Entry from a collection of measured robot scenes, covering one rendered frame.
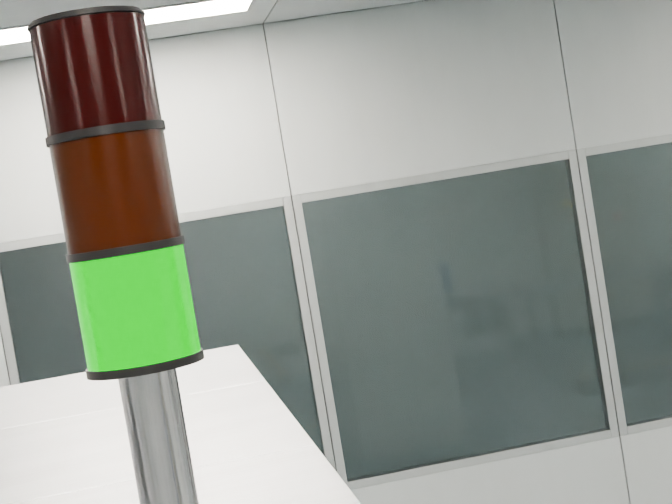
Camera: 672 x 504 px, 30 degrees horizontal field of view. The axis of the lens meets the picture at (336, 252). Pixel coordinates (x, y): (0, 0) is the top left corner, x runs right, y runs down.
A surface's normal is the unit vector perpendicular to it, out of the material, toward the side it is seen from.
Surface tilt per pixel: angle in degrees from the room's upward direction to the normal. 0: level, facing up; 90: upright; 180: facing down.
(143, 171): 90
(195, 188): 90
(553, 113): 90
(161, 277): 90
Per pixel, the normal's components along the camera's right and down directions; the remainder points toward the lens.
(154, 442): 0.03, 0.05
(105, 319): -0.38, 0.11
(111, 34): 0.51, -0.04
